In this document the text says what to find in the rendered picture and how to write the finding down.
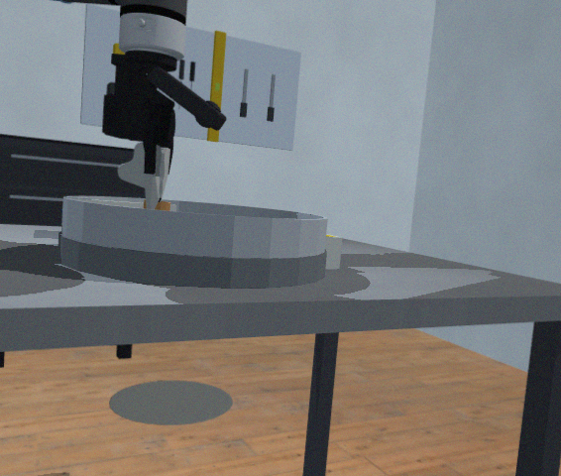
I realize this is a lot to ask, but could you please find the bronze bushing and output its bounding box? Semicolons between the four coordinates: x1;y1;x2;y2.
144;199;170;211

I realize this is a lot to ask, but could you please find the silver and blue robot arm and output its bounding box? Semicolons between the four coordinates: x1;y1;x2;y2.
53;0;226;131

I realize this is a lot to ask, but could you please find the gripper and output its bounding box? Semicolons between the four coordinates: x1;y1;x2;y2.
102;51;177;209

